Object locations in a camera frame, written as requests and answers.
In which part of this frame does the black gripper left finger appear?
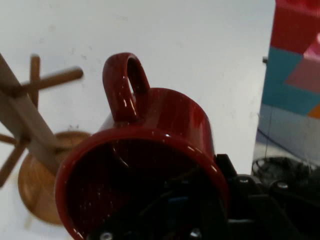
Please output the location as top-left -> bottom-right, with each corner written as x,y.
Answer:
86,172 -> 226,240

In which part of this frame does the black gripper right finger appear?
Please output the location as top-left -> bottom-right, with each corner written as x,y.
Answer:
215,153 -> 320,240

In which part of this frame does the red enamel mug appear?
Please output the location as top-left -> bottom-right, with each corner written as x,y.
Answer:
54,51 -> 231,240

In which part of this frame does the orange foam floor mat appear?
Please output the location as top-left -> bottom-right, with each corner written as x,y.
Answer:
307,103 -> 320,119

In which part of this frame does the pink foam floor mat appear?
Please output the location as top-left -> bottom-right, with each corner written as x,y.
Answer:
284,59 -> 320,95

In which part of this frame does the wooden mug tree stand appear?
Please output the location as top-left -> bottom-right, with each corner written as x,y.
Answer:
0,51 -> 92,226

